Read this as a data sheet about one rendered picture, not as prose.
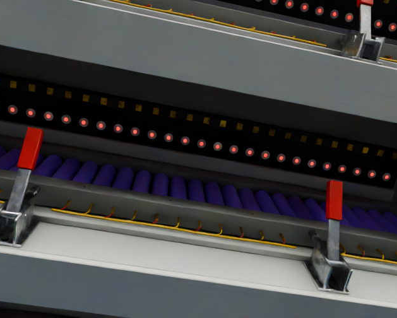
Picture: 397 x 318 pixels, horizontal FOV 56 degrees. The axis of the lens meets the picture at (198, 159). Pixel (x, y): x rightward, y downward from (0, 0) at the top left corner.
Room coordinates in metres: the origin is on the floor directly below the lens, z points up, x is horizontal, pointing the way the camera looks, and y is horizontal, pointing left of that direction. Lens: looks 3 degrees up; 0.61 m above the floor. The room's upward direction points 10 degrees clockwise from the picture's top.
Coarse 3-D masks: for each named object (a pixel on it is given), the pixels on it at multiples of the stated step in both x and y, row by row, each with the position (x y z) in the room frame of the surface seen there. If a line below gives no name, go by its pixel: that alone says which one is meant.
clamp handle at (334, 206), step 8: (328, 184) 0.34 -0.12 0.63; (336, 184) 0.34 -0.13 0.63; (328, 192) 0.34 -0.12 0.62; (336, 192) 0.34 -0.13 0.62; (328, 200) 0.34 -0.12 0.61; (336, 200) 0.33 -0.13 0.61; (328, 208) 0.33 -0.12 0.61; (336, 208) 0.33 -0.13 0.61; (328, 216) 0.33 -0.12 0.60; (336, 216) 0.33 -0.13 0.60; (328, 224) 0.33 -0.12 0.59; (336, 224) 0.33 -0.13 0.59; (328, 232) 0.33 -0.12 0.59; (336, 232) 0.33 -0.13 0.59; (328, 240) 0.33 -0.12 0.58; (336, 240) 0.33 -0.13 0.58; (328, 248) 0.33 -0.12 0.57; (336, 248) 0.33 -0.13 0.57; (328, 256) 0.32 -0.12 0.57; (336, 256) 0.32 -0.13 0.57
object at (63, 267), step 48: (96, 144) 0.45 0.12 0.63; (384, 192) 0.49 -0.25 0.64; (48, 240) 0.31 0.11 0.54; (96, 240) 0.32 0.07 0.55; (144, 240) 0.33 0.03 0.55; (240, 240) 0.37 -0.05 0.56; (0, 288) 0.29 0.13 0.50; (48, 288) 0.29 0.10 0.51; (96, 288) 0.30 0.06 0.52; (144, 288) 0.30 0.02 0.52; (192, 288) 0.30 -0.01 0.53; (240, 288) 0.30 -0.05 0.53; (288, 288) 0.31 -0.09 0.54; (384, 288) 0.34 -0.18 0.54
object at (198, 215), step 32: (0, 192) 0.34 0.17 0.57; (64, 192) 0.35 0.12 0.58; (96, 192) 0.35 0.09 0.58; (128, 192) 0.36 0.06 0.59; (192, 224) 0.36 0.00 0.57; (224, 224) 0.37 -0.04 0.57; (256, 224) 0.37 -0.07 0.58; (288, 224) 0.37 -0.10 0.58; (320, 224) 0.38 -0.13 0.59; (352, 256) 0.36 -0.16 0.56; (384, 256) 0.39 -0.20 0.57
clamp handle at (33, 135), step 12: (36, 132) 0.31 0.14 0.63; (24, 144) 0.31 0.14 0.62; (36, 144) 0.31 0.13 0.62; (24, 156) 0.30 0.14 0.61; (36, 156) 0.31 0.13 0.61; (24, 168) 0.30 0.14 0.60; (24, 180) 0.30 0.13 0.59; (12, 192) 0.30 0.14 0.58; (24, 192) 0.30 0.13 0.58; (12, 204) 0.30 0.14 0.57
